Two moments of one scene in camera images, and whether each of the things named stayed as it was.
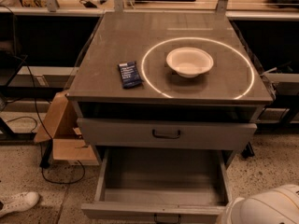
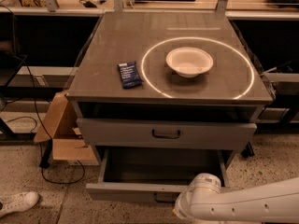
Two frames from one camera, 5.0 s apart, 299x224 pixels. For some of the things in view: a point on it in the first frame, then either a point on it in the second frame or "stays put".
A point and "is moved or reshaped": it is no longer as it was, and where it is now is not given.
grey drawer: (159, 187) is moved or reshaped
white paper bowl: (189, 62) stays put
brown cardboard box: (60, 126) stays put
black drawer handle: (167, 221) → (164, 201)
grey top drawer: (102, 133) stays put
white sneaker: (18, 202) stays put
